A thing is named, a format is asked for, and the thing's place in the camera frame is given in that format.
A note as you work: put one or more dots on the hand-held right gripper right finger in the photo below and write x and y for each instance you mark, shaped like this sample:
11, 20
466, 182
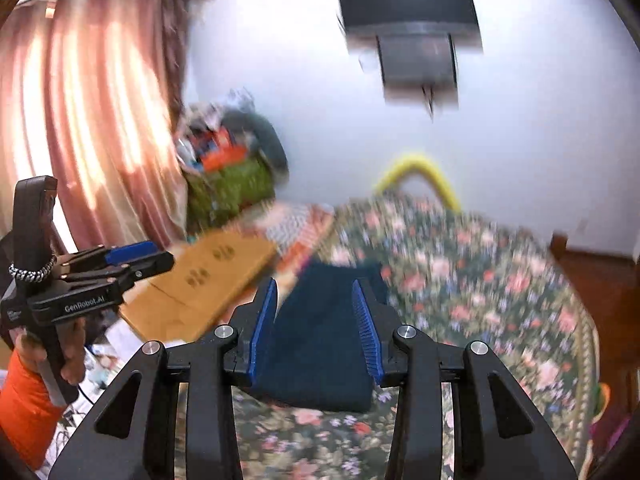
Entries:
367, 330

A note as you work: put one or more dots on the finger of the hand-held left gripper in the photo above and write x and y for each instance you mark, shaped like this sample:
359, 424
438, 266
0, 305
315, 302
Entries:
150, 266
130, 252

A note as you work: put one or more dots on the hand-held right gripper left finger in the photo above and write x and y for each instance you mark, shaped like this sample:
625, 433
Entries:
265, 330

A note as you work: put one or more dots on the dark teal pants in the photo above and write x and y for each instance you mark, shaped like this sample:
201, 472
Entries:
320, 350

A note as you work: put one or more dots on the person's left forearm orange sleeve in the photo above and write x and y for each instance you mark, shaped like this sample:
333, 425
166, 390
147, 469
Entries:
25, 410

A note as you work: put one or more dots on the person's left hand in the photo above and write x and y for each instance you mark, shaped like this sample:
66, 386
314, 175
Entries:
75, 355

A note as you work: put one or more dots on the brown cardboard box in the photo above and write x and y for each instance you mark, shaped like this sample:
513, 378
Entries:
200, 280

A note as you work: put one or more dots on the striped cloth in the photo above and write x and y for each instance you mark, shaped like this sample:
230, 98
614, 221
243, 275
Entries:
300, 235

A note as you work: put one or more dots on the green patterned bag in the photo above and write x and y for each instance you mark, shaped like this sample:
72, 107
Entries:
230, 195

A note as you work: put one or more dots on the floral bed blanket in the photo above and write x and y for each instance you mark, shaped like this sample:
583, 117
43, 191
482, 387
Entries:
475, 285

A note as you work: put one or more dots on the orange box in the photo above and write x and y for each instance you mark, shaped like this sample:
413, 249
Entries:
222, 152

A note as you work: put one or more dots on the pink curtain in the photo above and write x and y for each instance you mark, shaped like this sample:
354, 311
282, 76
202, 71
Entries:
90, 110

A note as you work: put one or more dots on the grey cloth bundle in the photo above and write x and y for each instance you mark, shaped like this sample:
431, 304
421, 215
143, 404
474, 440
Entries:
265, 140

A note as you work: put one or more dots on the yellow curved tube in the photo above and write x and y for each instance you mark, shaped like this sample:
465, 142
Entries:
425, 165

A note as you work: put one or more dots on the grey wall-mounted box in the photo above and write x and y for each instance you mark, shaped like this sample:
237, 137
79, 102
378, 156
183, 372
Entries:
417, 65

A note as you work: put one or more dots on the black wall television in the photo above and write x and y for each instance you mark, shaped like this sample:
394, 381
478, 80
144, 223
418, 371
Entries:
405, 2

